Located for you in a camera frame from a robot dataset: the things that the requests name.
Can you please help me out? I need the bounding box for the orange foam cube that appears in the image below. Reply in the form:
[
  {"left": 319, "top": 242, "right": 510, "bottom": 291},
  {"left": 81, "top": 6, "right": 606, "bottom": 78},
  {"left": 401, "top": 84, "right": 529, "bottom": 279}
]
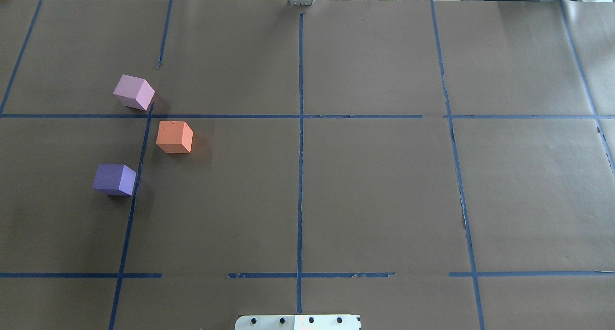
[{"left": 156, "top": 121, "right": 194, "bottom": 154}]

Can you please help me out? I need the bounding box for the brown paper table cover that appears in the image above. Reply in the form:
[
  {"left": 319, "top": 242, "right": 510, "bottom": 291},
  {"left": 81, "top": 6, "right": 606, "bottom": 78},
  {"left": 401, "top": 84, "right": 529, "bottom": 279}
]
[{"left": 1, "top": 0, "right": 614, "bottom": 330}]

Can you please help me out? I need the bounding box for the pink foam cube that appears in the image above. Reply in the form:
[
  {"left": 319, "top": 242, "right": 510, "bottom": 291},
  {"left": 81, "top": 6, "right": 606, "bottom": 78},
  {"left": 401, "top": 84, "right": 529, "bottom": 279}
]
[{"left": 113, "top": 74, "right": 155, "bottom": 111}]

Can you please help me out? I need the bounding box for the purple foam cube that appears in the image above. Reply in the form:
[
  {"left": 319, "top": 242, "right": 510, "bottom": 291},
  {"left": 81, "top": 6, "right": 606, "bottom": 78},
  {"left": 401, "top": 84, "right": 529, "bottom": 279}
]
[{"left": 92, "top": 164, "right": 136, "bottom": 196}]

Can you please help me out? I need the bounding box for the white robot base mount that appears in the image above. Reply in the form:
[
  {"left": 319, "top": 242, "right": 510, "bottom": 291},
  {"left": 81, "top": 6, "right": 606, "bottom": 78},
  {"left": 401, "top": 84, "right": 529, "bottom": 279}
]
[{"left": 234, "top": 314, "right": 362, "bottom": 330}]

